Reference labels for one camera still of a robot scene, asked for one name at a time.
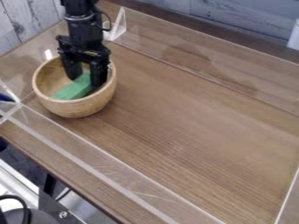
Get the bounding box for white object at right edge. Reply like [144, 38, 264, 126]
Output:
[287, 18, 299, 51]

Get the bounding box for black cable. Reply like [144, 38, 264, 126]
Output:
[0, 194, 34, 224]

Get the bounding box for black table leg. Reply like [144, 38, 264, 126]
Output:
[43, 174, 58, 196]

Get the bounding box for grey metal bracket with screw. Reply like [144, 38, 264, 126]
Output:
[39, 198, 86, 224]

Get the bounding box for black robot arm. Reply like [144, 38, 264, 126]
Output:
[56, 0, 111, 88]

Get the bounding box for clear acrylic tray walls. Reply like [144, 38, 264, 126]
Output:
[0, 2, 299, 224]

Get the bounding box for brown wooden bowl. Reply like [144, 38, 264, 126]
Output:
[32, 56, 118, 118]

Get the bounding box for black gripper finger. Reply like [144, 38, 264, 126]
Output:
[90, 60, 108, 88]
[60, 53, 83, 81]

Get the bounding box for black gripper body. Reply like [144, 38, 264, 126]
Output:
[56, 11, 111, 63]

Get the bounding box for green rectangular block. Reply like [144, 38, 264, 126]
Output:
[51, 72, 92, 100]

